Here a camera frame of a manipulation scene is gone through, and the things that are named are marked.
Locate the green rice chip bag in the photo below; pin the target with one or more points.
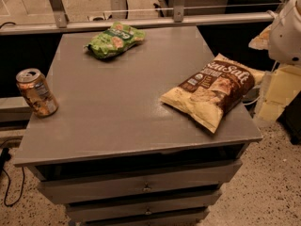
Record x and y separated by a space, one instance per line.
115 40

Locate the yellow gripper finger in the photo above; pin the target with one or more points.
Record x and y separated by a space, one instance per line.
261 41

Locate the grey drawer cabinet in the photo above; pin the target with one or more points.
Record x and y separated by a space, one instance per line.
113 154

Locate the brown sea salt chip bag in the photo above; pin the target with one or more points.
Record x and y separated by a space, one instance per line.
212 92

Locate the dented soda can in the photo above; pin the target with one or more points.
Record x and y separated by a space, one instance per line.
33 86

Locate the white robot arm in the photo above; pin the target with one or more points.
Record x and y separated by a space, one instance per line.
282 38

